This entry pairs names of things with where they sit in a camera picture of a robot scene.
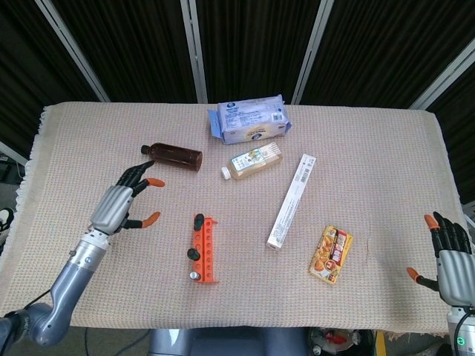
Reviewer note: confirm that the orange tool holder rack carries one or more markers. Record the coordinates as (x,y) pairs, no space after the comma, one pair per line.
(208,256)

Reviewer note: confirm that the grey partition post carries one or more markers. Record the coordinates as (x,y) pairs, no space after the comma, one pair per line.
(445,74)
(311,52)
(13,154)
(194,48)
(70,48)

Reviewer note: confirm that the blue tissue pack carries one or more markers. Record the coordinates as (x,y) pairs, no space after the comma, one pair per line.
(252,118)

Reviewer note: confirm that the green and black screwdriver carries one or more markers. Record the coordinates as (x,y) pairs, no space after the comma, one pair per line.
(193,254)

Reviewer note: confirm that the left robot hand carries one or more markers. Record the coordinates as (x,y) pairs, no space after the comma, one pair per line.
(111,207)

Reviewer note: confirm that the long white carton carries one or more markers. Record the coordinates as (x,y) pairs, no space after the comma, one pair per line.
(291,202)

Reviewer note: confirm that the clear bottle white cap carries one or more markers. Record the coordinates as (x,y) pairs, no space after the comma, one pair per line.
(252,163)

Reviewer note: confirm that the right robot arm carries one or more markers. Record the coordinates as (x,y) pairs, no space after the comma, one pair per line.
(452,330)

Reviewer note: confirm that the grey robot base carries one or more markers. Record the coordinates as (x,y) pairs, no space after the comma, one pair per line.
(222,343)

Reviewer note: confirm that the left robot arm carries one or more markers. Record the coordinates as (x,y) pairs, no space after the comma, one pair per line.
(70,282)

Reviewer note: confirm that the beige woven tablecloth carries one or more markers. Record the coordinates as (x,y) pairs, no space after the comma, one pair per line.
(259,296)

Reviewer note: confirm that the white and black sneaker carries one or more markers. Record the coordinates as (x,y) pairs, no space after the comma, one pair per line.
(5,219)

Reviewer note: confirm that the red and white clutter bag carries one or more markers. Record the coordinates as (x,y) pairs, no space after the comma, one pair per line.
(337,339)

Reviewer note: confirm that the black metal hex screwdriver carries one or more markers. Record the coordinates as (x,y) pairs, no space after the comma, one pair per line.
(193,275)

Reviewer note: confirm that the yellow curry box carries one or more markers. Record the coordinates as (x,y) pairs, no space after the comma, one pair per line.
(330,256)

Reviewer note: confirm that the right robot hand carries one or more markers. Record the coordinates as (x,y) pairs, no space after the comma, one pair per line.
(456,276)

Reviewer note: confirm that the brown plastic bottle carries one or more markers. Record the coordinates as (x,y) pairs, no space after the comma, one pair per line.
(174,155)

